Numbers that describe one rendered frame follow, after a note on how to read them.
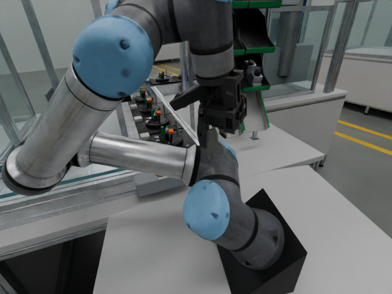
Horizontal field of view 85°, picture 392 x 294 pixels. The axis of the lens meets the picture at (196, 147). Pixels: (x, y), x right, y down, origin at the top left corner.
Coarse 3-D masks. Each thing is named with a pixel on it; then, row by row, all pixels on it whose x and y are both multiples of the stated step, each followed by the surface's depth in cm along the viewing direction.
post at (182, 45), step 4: (180, 44) 186; (184, 44) 187; (180, 48) 188; (184, 48) 189; (180, 52) 191; (184, 52) 190; (180, 56) 193; (184, 56) 192; (180, 60) 195; (184, 60) 193; (180, 64) 198; (184, 64) 195; (184, 68) 197; (184, 72) 199; (184, 76) 201; (184, 80) 202; (184, 84) 204; (184, 88) 205
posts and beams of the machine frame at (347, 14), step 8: (352, 0) 164; (352, 8) 167; (344, 16) 171; (344, 24) 172; (344, 32) 175; (344, 40) 178; (336, 48) 183; (336, 56) 184; (336, 64) 187; (328, 72) 193; (328, 80) 195; (328, 88) 197
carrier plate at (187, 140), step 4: (176, 132) 113; (180, 132) 113; (184, 132) 113; (152, 136) 110; (184, 136) 109; (188, 136) 109; (148, 140) 107; (152, 140) 107; (184, 140) 105; (188, 140) 105; (192, 140) 105; (184, 144) 102; (188, 144) 102; (192, 144) 102; (196, 144) 101
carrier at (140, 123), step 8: (152, 112) 124; (136, 120) 127; (144, 120) 129; (152, 120) 124; (160, 120) 123; (168, 120) 123; (136, 128) 123; (144, 128) 119; (152, 128) 119; (160, 128) 118
